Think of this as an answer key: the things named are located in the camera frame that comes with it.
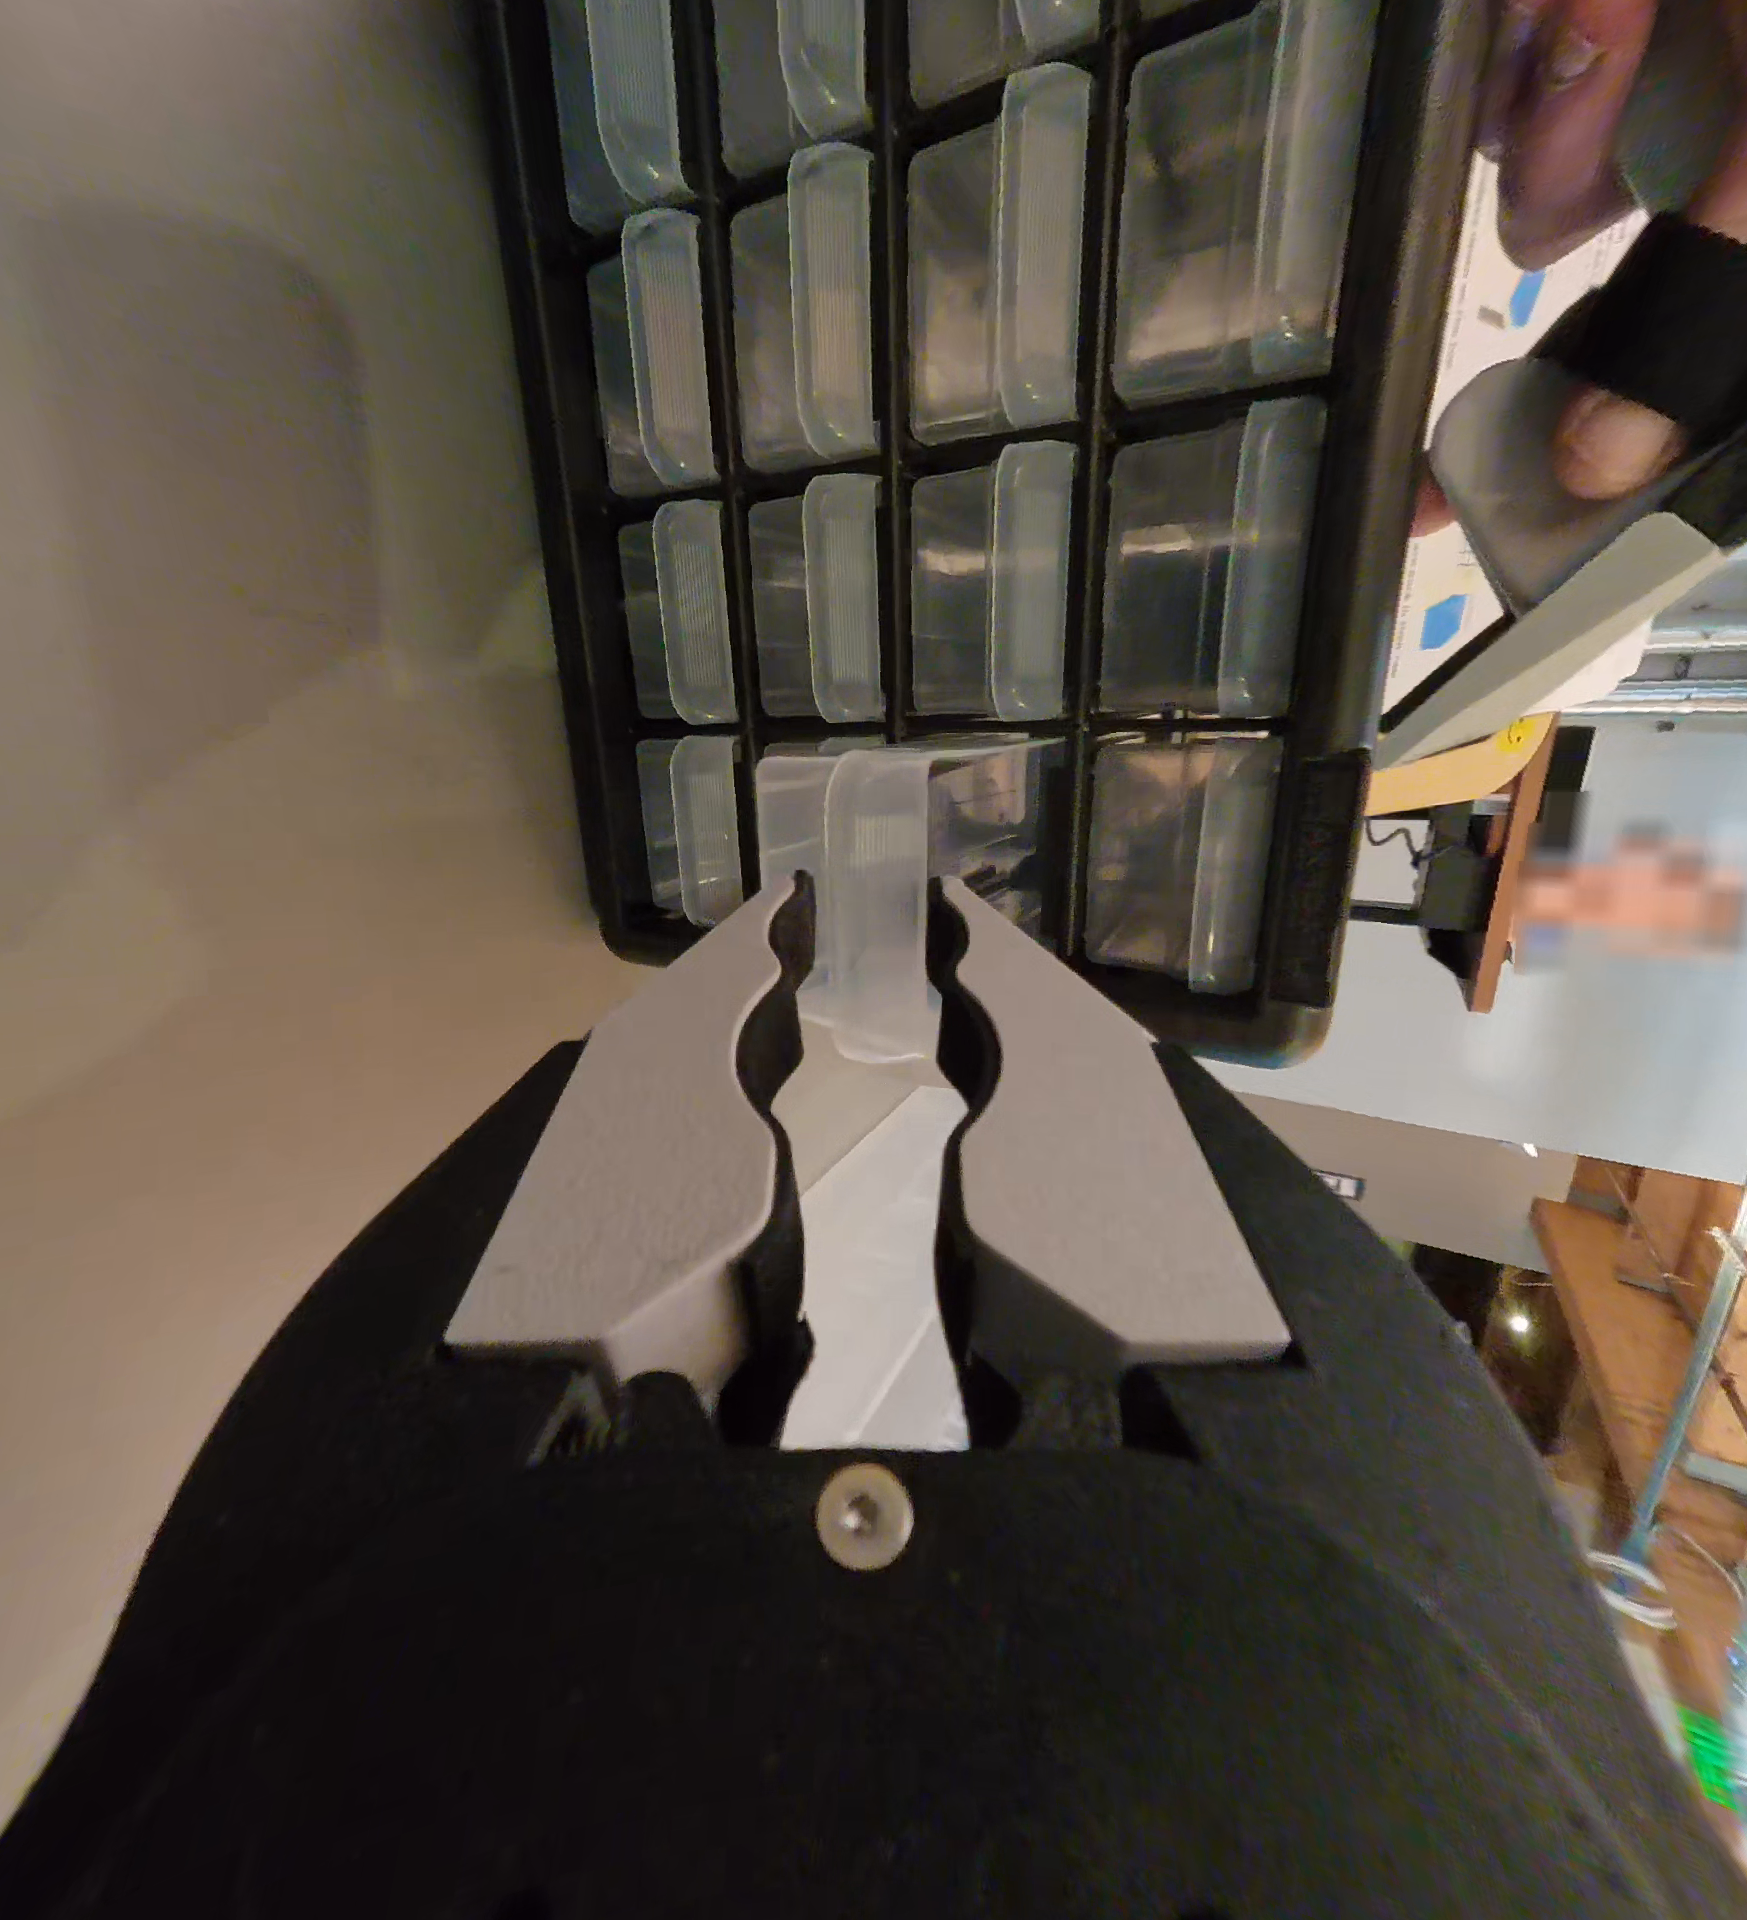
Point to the wooden shelf unit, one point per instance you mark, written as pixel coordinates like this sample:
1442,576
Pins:
1608,1290

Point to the rows of clear cabinet drawers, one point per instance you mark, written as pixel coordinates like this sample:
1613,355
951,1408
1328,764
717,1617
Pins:
1219,226

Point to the person's left hand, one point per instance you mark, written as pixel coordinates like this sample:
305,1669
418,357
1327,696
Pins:
1549,120

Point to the black drawer cabinet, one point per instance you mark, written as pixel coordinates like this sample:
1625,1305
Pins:
1391,450

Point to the small clear plastic drawer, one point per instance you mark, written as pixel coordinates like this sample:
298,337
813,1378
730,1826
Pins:
880,900

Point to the wooden side table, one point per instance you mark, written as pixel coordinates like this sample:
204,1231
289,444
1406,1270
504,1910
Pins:
1444,780

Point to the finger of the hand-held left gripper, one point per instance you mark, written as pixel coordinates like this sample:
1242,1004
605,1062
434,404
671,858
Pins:
1579,615

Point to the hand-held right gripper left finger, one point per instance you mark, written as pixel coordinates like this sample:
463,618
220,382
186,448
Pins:
633,1170

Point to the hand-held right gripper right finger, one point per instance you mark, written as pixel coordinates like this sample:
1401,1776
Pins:
1097,1186

